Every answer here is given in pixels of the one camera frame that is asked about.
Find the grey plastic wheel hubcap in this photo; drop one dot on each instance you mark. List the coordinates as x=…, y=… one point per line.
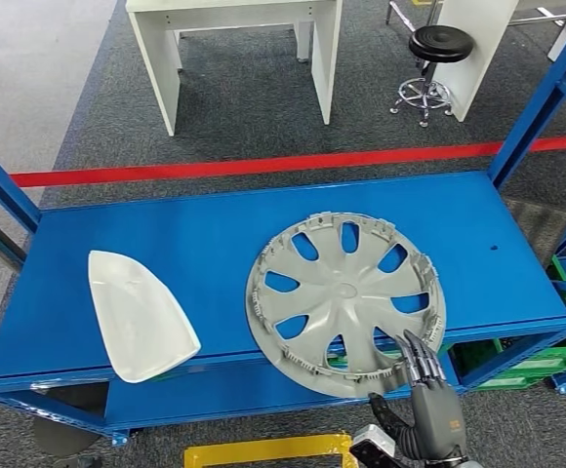
x=341, y=303

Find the chrome tube frame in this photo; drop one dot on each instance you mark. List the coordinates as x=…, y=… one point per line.
x=400, y=14

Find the red barrier belt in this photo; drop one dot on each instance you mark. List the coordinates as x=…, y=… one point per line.
x=215, y=169

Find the yellow floor tape square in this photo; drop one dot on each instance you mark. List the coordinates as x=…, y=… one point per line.
x=263, y=451

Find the green open plastic crate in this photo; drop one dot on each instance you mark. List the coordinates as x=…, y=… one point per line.
x=522, y=374

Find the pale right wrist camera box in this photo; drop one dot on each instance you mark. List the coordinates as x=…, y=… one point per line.
x=373, y=439

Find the white plastic mirror cover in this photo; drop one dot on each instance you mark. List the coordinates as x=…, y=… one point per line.
x=141, y=316

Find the white desk side panel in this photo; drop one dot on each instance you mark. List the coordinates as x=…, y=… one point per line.
x=478, y=39

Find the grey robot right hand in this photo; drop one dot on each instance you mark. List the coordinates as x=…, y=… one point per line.
x=439, y=420

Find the white desk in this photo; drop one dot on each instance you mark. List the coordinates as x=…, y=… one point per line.
x=229, y=10

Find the black round stool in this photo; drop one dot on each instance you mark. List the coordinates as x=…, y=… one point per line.
x=441, y=42

